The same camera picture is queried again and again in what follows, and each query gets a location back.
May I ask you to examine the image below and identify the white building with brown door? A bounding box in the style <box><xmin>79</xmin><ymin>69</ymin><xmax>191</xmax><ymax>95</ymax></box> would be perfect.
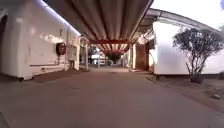
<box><xmin>131</xmin><ymin>8</ymin><xmax>224</xmax><ymax>76</ymax></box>

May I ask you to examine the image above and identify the red hose reel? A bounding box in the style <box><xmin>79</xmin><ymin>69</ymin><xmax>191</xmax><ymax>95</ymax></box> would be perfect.
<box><xmin>55</xmin><ymin>42</ymin><xmax>68</xmax><ymax>57</ymax></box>

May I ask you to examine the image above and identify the brown concrete path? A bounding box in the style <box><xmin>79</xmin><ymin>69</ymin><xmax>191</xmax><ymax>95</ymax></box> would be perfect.
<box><xmin>0</xmin><ymin>64</ymin><xmax>224</xmax><ymax>128</ymax></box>

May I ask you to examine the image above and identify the small dark tree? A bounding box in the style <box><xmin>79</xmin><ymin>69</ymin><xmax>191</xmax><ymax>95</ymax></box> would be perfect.
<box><xmin>172</xmin><ymin>27</ymin><xmax>224</xmax><ymax>84</ymax></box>

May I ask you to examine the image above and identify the covered walkway canopy with posts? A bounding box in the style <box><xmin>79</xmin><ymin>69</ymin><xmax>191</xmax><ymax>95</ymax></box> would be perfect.
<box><xmin>43</xmin><ymin>0</ymin><xmax>155</xmax><ymax>73</ymax></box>

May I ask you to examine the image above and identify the brown dirt strip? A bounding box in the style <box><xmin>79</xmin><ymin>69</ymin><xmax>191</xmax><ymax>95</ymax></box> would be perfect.
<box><xmin>144</xmin><ymin>73</ymin><xmax>224</xmax><ymax>114</ymax></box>
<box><xmin>0</xmin><ymin>68</ymin><xmax>90</xmax><ymax>84</ymax></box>

